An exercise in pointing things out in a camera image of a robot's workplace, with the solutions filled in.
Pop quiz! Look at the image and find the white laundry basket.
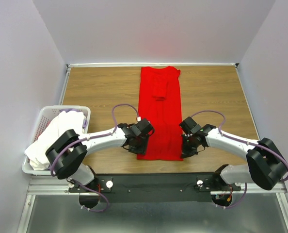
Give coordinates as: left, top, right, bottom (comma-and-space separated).
21, 105, 91, 176

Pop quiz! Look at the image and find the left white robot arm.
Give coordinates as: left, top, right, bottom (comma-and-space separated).
45, 118, 155, 192

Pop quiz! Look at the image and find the red t shirt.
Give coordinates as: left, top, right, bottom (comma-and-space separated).
137, 66, 183, 161

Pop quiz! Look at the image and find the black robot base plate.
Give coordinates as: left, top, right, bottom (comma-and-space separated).
68, 172, 241, 207

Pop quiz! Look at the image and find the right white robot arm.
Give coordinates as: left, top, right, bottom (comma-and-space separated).
179, 116, 288, 190

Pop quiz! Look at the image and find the white t shirt in basket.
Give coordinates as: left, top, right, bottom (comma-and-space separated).
24, 109, 88, 172

